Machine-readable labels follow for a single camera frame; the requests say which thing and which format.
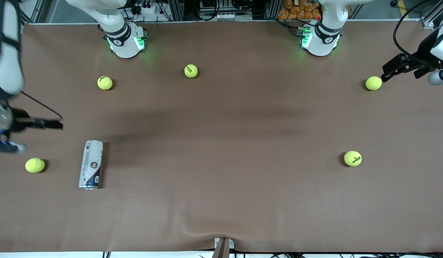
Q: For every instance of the aluminium frame profile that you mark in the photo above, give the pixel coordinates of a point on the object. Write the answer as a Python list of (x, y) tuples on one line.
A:
[(434, 14), (33, 10)]

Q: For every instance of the brown table mat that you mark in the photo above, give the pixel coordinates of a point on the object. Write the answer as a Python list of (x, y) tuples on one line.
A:
[(221, 186)]

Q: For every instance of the clear tennis ball can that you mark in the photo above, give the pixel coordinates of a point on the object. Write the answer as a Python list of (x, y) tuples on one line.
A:
[(91, 165)]

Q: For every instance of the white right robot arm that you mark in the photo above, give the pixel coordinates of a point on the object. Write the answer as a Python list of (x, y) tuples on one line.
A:
[(124, 43)]

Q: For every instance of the metal table clamp bracket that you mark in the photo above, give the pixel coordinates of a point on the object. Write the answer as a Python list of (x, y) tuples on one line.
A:
[(223, 249)]

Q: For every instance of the white power strip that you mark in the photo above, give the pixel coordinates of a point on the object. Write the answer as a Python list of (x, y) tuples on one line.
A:
[(144, 9)]

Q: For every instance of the yellow tennis ball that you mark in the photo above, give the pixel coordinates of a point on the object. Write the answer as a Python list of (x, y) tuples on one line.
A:
[(35, 165), (191, 71), (352, 158), (373, 83), (105, 82)]

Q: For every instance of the small box with green light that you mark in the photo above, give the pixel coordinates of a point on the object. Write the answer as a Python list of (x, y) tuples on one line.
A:
[(304, 37)]

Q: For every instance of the orange mesh bag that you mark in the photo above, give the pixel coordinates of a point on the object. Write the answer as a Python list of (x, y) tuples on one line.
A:
[(296, 10)]

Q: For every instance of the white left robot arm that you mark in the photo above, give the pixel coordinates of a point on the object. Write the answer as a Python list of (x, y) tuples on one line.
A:
[(323, 39)]

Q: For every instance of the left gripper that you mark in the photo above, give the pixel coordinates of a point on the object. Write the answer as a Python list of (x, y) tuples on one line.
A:
[(421, 57)]

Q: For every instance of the white terminal block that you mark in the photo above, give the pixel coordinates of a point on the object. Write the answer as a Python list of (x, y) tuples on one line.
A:
[(225, 16)]

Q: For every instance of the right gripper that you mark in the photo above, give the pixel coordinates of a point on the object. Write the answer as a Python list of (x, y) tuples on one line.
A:
[(19, 120)]

